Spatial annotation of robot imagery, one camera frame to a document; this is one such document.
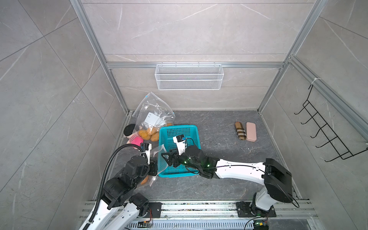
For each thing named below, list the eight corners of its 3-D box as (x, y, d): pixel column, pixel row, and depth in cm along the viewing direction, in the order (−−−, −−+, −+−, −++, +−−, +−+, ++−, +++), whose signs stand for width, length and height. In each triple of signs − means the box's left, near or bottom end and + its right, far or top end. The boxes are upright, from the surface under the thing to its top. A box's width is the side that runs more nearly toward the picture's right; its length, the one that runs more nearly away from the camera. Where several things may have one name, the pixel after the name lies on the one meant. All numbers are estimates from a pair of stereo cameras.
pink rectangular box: (246, 140, 103) (247, 138, 101) (246, 123, 113) (247, 121, 111) (255, 142, 102) (256, 140, 100) (254, 125, 112) (256, 123, 110)
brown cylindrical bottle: (238, 140, 103) (239, 137, 101) (234, 124, 113) (235, 121, 111) (246, 140, 103) (247, 137, 101) (241, 124, 113) (242, 121, 111)
